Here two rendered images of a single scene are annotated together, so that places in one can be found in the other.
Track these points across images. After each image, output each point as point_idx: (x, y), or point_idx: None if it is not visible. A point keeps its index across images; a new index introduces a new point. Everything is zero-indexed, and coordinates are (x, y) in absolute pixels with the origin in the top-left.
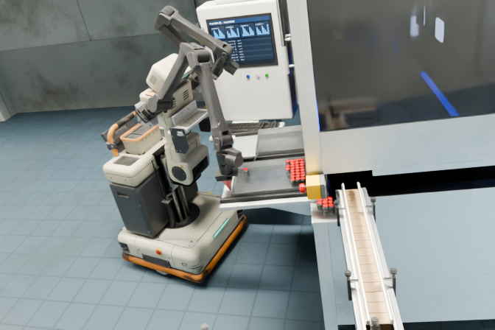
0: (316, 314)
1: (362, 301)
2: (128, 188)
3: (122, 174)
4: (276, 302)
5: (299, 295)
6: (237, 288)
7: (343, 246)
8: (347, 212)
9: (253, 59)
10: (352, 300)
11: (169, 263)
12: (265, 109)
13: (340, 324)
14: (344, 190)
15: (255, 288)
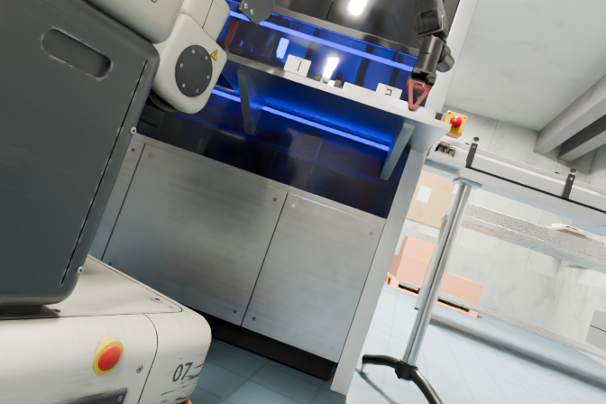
0: (306, 384)
1: (591, 185)
2: (133, 39)
3: None
4: (268, 398)
5: (262, 378)
6: None
7: (504, 175)
8: (480, 149)
9: None
10: (573, 195)
11: (124, 399)
12: None
13: None
14: (444, 137)
15: (220, 399)
